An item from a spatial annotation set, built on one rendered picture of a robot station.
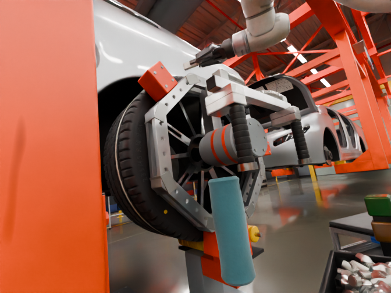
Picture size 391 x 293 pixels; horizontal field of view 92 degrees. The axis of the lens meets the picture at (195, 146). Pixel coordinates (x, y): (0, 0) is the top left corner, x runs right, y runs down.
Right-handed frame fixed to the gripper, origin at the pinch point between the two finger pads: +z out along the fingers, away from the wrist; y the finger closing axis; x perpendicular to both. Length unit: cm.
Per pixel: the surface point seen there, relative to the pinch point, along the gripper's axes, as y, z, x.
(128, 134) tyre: -31.0, 10.8, -36.5
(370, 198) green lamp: -21, -44, -61
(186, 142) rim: -9.0, 2.7, -37.8
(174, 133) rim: -12.2, 5.9, -34.0
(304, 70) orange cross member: 344, -107, 140
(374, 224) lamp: -21, -43, -67
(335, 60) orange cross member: 328, -155, 132
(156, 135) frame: -30.4, 1.3, -38.9
